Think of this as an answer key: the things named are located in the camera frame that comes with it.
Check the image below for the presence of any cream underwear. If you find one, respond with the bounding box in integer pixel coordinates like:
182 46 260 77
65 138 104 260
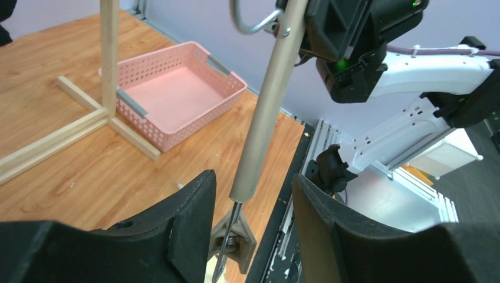
204 254 227 283

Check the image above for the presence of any wooden clothes rack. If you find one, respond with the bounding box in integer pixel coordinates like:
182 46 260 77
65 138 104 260
0 0 162 186

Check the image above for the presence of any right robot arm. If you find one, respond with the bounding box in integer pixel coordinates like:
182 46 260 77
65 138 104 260
300 1 499 195

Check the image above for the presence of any beige hanger with cream underwear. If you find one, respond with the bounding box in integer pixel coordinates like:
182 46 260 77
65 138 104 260
212 0 308 282

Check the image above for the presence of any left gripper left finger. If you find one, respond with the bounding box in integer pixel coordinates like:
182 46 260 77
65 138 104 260
1 170 216 282

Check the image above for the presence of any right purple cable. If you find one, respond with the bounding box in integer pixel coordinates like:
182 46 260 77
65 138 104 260
386 44 500 57

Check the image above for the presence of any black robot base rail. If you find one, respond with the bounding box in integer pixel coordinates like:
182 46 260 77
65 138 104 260
245 124 315 282

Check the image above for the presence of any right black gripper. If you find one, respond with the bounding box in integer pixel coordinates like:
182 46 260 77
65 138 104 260
301 1 429 62

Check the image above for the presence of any pink plastic basket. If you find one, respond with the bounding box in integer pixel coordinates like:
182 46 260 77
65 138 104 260
116 41 247 152

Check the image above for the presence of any black underwear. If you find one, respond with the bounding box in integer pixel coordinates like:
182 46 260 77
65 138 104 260
1 0 17 47

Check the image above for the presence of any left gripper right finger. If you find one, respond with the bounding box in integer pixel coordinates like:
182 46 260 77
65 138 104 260
292 175 499 282

